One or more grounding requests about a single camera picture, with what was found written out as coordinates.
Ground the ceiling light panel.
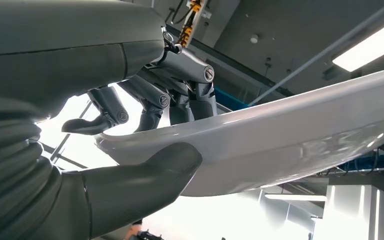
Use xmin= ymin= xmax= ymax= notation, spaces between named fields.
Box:
xmin=264 ymin=193 xmax=327 ymax=202
xmin=331 ymin=14 xmax=384 ymax=73

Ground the person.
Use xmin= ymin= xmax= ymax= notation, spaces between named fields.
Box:
xmin=124 ymin=222 xmax=144 ymax=240

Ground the yellow black cable hoist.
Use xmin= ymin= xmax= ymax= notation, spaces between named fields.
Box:
xmin=170 ymin=0 xmax=213 ymax=49

